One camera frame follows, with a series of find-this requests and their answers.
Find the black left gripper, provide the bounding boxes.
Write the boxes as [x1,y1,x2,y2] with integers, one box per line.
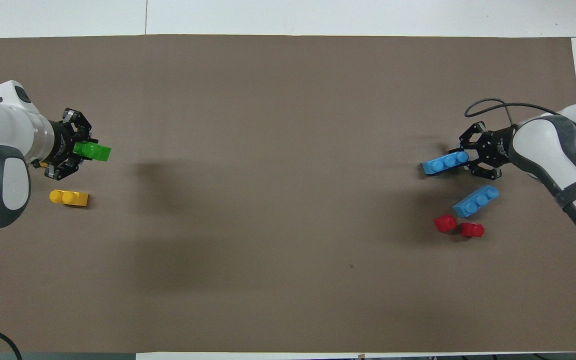
[44,107,100,181]

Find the blue three-stud toy block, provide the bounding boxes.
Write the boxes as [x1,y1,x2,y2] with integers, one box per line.
[420,151,470,177]
[451,184,500,218]

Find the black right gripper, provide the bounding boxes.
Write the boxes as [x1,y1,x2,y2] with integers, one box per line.
[449,121,518,181]

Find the green two-stud toy block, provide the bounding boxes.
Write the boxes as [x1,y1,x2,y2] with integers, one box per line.
[73,140,112,163]

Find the yellow two-stud toy block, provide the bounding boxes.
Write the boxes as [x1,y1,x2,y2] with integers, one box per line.
[49,189,90,208]

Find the brown paper table mat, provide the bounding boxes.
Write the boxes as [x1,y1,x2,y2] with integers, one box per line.
[0,34,576,354]

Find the red single-stud toy block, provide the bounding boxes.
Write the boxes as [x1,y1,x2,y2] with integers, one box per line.
[459,222,485,239]
[433,214,458,233]

